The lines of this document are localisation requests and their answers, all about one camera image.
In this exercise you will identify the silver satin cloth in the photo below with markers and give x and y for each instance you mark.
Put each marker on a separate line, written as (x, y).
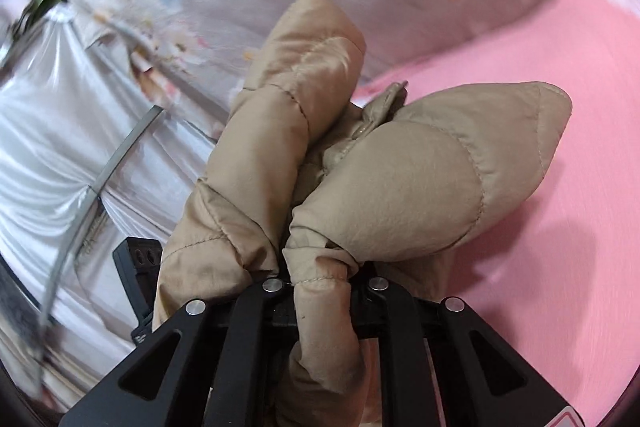
(50, 132)

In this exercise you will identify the beige quilted puffer jacket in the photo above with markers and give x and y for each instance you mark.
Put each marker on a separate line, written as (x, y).
(400, 187)

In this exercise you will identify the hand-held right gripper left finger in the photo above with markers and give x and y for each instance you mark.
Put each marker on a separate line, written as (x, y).
(255, 322)

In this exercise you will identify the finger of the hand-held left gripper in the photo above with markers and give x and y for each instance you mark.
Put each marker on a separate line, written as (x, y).
(140, 272)

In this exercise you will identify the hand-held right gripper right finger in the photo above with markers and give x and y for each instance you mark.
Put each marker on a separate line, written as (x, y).
(395, 322)

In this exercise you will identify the pink blanket with white print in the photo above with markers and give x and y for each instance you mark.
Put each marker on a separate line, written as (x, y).
(550, 257)

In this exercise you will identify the grey band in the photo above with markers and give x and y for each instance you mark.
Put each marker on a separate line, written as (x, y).
(120, 147)

